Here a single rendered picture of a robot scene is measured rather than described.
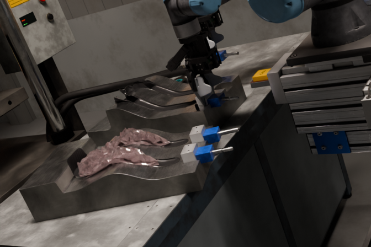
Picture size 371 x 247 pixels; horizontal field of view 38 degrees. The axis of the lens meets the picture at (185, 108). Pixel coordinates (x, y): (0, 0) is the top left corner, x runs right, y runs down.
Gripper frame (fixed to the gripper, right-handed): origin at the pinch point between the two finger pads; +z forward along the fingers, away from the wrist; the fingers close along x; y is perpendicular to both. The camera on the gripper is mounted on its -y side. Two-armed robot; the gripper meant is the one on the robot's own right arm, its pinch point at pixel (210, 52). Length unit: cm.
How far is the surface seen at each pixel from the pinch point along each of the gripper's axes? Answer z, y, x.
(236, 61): 15.0, -8.7, 29.9
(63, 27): -20, -73, 10
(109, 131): 9.5, -25.3, -36.2
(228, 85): 7.3, 12.8, -15.8
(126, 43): 36, -198, 189
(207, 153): 8, 26, -57
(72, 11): -1, -244, 191
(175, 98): 6.6, -4.6, -22.4
